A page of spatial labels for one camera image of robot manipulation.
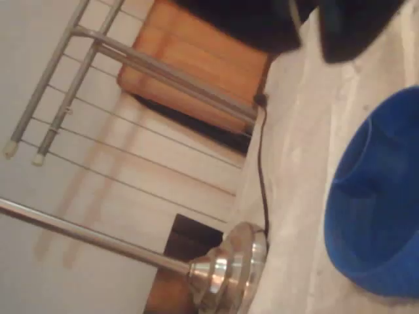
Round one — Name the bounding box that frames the blue plastic bowl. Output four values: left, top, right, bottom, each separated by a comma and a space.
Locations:
323, 85, 419, 299

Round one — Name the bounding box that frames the orange wooden chair seat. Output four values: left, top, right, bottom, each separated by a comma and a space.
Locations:
117, 0, 271, 132

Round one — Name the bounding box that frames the grey metal drying rack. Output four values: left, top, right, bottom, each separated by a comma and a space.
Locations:
1, 0, 259, 226

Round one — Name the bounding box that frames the creased table cloth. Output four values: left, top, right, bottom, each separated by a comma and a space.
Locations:
225, 6, 419, 314

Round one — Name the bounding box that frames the dark brown wooden furniture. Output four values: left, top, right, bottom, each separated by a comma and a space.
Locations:
143, 214, 225, 314

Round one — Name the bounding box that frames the chrome floor lamp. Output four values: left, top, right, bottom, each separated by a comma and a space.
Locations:
0, 198, 270, 314

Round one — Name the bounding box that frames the thin black cable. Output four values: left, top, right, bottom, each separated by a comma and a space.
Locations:
252, 93, 272, 238

